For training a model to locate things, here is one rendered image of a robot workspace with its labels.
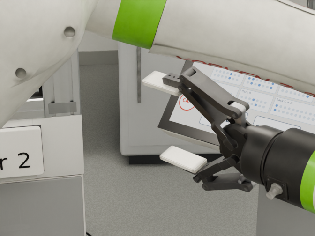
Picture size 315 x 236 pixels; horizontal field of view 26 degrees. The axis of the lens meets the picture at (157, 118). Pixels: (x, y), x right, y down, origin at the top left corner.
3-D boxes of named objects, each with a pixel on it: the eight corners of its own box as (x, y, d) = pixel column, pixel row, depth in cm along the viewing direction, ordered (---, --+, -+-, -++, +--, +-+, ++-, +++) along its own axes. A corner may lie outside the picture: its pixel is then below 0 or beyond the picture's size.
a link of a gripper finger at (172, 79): (191, 93, 90) (187, 74, 89) (163, 84, 94) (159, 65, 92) (198, 87, 91) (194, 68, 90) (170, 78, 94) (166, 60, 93)
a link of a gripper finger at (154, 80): (179, 97, 91) (178, 92, 91) (141, 84, 96) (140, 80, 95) (193, 85, 93) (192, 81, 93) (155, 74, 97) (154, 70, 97)
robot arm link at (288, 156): (344, 178, 89) (341, 121, 84) (295, 233, 82) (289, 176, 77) (304, 163, 93) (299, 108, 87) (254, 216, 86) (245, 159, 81)
